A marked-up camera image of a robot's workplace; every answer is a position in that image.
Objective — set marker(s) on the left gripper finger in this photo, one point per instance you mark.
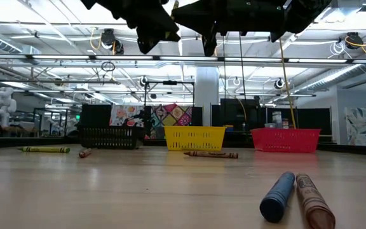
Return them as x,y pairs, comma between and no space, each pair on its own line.
149,36
172,33

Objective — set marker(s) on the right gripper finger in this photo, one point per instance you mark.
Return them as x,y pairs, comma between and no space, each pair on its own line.
199,17
210,44

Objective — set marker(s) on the green crayon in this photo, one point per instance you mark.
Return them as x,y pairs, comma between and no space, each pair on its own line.
43,149

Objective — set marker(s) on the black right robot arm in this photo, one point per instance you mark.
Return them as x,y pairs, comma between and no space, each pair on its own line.
307,12

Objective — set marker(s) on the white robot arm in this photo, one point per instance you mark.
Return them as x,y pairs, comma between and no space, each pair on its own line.
3,105

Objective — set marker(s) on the white pillar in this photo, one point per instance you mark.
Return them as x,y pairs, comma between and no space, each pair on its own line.
206,95

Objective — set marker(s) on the black partition panel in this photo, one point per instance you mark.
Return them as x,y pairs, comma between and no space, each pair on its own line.
230,114
95,116
313,119

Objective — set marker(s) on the patchwork patterned cloth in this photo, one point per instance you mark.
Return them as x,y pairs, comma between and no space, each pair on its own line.
170,116

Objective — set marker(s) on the floral patterned cloth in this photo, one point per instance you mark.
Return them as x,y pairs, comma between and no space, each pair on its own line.
122,116

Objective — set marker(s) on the yellow plastic basket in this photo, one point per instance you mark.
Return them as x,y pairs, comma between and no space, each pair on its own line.
195,138

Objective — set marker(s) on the stacked plastic containers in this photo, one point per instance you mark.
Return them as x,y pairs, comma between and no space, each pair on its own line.
277,119

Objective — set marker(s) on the black plastic basket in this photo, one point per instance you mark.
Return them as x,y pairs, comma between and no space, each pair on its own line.
106,138

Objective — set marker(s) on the red plastic basket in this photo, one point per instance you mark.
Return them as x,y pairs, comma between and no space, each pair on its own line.
284,141

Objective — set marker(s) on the leaf patterned cloth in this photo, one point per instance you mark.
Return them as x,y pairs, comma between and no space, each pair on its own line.
365,127

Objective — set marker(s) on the blue crayon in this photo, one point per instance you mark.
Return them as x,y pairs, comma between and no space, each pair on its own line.
276,198

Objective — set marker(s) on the black frame stand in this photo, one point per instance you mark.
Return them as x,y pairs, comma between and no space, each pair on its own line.
170,83

